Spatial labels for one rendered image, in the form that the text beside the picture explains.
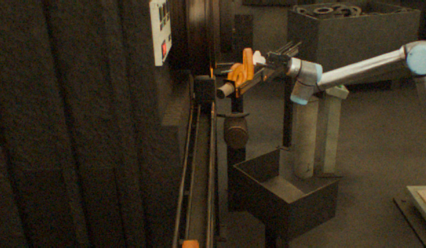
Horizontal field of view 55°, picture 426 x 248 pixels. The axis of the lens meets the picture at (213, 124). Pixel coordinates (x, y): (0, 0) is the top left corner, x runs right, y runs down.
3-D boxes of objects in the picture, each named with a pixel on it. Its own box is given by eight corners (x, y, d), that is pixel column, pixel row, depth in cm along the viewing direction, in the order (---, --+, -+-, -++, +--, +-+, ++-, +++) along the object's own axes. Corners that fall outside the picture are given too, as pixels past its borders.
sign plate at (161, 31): (155, 65, 120) (149, 2, 112) (166, 45, 143) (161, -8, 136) (163, 65, 120) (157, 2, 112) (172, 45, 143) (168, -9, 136)
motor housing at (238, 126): (225, 215, 226) (222, 127, 204) (225, 192, 246) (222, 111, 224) (249, 214, 225) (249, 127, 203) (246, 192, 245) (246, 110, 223)
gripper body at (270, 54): (267, 48, 203) (289, 54, 204) (262, 65, 206) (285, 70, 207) (269, 52, 196) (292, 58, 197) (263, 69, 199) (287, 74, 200)
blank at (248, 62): (246, 54, 191) (254, 54, 192) (242, 44, 205) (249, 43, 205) (247, 85, 199) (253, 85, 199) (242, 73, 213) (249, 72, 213)
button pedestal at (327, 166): (318, 180, 255) (326, 86, 229) (310, 161, 277) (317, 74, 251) (344, 179, 254) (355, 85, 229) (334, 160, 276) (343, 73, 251)
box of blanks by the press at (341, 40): (312, 100, 378) (318, 16, 346) (278, 75, 451) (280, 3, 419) (409, 88, 399) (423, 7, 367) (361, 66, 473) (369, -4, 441)
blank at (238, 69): (233, 97, 225) (238, 98, 223) (223, 79, 213) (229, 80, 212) (245, 76, 231) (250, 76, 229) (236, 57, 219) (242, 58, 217)
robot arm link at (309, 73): (318, 87, 202) (326, 69, 198) (294, 81, 201) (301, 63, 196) (315, 80, 211) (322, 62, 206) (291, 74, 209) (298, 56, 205)
